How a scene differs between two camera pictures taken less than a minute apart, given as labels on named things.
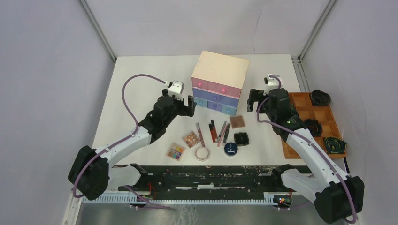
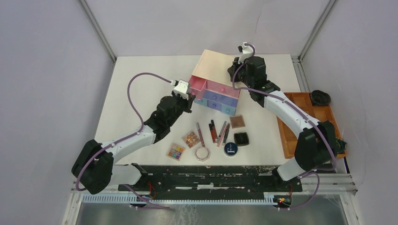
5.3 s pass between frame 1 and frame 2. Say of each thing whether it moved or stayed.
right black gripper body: moved
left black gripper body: stayed
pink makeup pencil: stayed
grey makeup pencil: stayed
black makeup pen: stayed
